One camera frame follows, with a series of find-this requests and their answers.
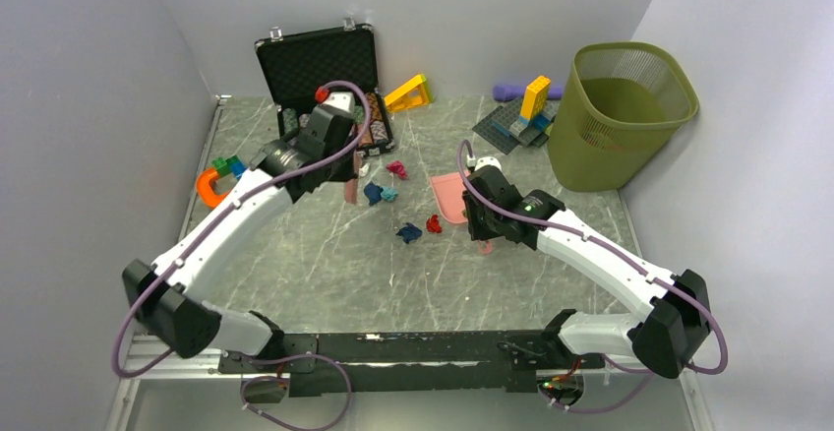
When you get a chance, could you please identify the yellow building block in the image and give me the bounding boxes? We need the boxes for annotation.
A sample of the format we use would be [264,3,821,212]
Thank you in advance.
[518,75,551,124]

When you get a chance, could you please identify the green blue building blocks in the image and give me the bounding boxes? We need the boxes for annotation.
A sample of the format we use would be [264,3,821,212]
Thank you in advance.
[211,155,247,179]

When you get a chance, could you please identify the purple cylinder toy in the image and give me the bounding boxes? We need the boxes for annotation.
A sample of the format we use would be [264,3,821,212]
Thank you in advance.
[492,84,564,102]

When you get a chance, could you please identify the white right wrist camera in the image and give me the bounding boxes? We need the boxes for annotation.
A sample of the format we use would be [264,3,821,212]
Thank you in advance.
[468,156,503,172]

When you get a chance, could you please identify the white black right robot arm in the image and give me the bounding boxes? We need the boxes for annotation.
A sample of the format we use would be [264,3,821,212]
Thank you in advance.
[462,164,714,379]

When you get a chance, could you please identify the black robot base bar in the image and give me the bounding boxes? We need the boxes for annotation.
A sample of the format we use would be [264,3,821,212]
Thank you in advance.
[217,330,607,398]

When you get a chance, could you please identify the magenta paper scrap near case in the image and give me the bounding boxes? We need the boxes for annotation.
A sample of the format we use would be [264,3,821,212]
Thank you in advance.
[386,160,408,180]

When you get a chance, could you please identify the orange horseshoe toy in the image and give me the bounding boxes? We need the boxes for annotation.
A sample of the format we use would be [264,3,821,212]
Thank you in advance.
[195,167,235,209]

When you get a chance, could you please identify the red paper scrap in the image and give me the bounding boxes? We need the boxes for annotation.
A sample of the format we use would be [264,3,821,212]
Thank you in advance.
[426,215,443,234]

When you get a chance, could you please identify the black poker chip case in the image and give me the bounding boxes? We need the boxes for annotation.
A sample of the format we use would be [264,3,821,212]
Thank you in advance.
[254,18,397,157]

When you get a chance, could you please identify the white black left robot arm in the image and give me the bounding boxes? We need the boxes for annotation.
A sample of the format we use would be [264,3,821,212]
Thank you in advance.
[122,94,358,372]

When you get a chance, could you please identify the grey building baseplate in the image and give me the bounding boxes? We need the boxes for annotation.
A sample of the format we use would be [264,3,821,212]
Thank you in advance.
[472,97,560,154]

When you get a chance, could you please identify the yellow triangular block toy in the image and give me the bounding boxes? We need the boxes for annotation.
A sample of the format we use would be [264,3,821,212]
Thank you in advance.
[384,74,434,113]

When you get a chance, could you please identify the cyan paper scrap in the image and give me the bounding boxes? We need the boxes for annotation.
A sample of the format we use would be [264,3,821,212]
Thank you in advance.
[381,187,399,203]

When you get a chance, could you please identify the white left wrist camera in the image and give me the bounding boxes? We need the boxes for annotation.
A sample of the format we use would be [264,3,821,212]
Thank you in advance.
[323,92,356,115]

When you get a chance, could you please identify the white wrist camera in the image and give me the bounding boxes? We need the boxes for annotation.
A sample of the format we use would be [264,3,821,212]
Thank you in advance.
[323,92,356,115]
[468,156,503,172]

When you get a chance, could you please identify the dark blue paper scrap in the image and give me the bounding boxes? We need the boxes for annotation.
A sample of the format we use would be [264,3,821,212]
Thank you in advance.
[363,182,383,207]

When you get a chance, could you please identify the aluminium frame rail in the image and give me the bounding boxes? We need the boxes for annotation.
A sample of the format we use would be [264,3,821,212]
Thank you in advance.
[104,334,222,430]

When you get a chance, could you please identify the pink dustpan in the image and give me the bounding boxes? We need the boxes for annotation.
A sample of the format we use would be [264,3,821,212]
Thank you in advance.
[430,172,468,225]

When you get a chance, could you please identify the pink hand brush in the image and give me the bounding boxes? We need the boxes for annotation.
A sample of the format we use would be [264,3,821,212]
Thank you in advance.
[344,153,363,205]

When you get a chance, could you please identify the olive green waste basket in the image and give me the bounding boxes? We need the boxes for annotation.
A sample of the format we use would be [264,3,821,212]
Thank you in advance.
[547,41,699,192]

